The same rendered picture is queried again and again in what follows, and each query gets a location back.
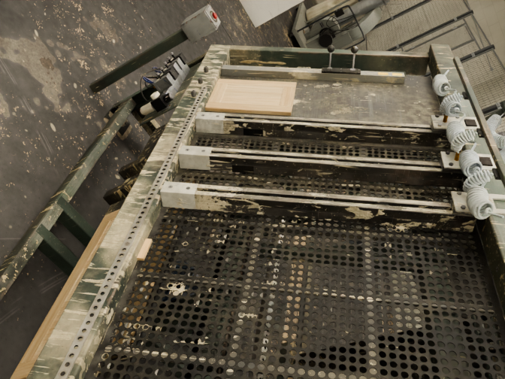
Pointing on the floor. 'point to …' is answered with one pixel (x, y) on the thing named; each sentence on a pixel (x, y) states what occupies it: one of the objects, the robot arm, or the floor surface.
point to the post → (139, 61)
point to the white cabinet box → (266, 9)
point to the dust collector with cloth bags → (335, 22)
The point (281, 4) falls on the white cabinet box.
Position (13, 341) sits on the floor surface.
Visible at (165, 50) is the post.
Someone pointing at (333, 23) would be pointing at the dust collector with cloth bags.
